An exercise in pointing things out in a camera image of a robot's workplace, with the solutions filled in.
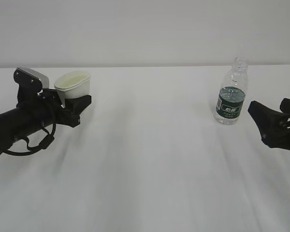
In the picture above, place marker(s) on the white paper cup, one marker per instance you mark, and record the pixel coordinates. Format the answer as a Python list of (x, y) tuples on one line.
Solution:
[(73, 85)]

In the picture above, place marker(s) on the clear green-label water bottle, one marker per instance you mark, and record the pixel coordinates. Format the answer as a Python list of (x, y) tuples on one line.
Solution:
[(232, 93)]

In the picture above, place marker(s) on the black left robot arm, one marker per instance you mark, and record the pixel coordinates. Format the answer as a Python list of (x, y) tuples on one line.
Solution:
[(41, 112)]

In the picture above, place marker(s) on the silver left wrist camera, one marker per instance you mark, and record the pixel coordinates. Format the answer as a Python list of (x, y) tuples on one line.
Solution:
[(30, 83)]

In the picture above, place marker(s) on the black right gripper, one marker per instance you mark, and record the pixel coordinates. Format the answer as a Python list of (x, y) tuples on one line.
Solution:
[(274, 126)]

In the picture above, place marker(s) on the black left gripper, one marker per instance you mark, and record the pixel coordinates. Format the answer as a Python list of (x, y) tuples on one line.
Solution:
[(70, 115)]

